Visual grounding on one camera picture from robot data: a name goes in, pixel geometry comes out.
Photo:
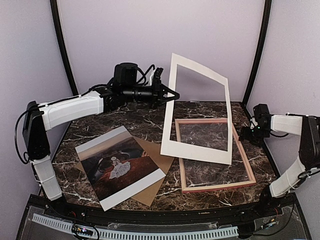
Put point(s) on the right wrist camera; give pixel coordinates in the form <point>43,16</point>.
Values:
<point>254,124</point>

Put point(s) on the white slotted cable duct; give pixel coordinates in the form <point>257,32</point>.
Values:
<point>94,233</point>

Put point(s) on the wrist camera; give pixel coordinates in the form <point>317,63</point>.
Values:
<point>254,124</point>
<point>155,75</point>

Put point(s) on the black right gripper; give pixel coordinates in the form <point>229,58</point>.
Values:
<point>245,135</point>

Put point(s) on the right black corner post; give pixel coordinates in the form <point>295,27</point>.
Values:
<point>259,51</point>

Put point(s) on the light wooden picture frame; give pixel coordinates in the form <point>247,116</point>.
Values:
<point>215,186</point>

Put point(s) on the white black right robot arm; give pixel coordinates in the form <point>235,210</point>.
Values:
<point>305,152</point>

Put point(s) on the dark painting photo print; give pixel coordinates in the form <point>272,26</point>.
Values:
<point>117,165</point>

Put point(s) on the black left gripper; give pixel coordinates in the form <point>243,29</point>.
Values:
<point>158,95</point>

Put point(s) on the black front table rail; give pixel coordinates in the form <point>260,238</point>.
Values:
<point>241,214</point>

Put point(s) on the black corner post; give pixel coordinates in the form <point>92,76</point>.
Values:
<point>62,46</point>
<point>259,51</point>

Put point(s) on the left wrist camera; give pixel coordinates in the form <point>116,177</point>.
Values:
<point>155,75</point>

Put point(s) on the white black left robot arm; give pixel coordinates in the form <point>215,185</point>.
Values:
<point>129,84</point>

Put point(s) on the left black corner post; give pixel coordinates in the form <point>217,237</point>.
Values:
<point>62,46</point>

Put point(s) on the clear acrylic sheet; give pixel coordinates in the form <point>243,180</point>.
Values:
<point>212,160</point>

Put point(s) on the brown cardboard backing board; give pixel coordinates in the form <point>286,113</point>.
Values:
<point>150,185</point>

